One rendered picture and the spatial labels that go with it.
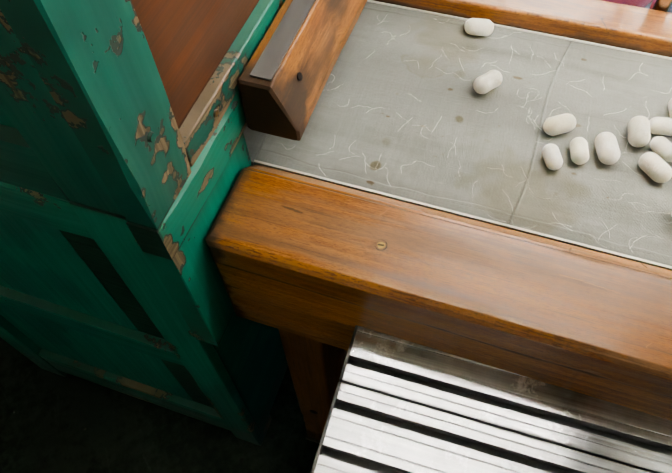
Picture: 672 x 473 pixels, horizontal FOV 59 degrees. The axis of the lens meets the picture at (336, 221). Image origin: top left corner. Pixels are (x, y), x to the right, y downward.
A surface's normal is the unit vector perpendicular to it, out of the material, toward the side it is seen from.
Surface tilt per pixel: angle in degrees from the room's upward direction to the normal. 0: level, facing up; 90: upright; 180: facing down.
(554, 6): 0
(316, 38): 67
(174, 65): 90
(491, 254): 0
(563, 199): 0
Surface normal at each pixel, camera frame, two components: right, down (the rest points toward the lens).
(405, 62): -0.03, -0.54
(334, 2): 0.85, 0.04
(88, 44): 0.95, 0.26
